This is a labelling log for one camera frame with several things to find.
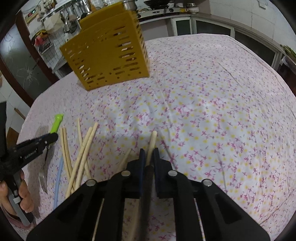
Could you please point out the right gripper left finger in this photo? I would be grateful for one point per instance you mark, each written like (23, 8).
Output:
(129, 182)

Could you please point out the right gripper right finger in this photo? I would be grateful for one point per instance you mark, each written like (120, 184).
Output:
(169, 183)

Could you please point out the light blue plastic utensil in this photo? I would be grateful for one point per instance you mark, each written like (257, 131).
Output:
(57, 183)

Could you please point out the kitchen counter cabinets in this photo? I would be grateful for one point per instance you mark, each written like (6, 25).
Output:
(184, 24)

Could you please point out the pink floral tablecloth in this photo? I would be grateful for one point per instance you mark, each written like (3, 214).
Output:
(220, 112)

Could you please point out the dark wooden door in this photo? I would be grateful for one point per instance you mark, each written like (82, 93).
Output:
(21, 64)

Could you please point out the yellow slotted utensil holder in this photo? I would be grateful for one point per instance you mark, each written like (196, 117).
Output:
(109, 49)

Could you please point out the gas stove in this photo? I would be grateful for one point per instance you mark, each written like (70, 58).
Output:
(159, 12)

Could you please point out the steel cooking pot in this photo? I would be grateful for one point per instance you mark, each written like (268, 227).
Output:
(130, 5)

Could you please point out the black wok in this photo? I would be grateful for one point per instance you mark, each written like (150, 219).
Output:
(154, 4)

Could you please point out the wall utensil rack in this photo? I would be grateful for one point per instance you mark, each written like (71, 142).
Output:
(66, 16)

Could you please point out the white wall socket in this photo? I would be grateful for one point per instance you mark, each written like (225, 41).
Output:
(262, 4)

